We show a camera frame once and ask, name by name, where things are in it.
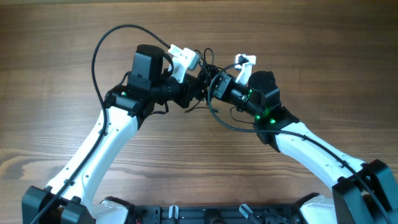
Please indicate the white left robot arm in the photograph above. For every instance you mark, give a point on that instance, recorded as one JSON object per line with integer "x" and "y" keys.
{"x": 156, "y": 77}

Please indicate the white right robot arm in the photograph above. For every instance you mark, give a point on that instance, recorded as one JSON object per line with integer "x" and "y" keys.
{"x": 362, "y": 192}

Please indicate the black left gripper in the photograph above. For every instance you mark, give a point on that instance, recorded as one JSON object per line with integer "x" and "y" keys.
{"x": 189, "y": 87}

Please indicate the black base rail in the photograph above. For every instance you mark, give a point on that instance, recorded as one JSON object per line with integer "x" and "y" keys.
{"x": 174, "y": 214}

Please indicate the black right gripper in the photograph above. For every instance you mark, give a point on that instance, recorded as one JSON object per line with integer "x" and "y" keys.
{"x": 222, "y": 91}

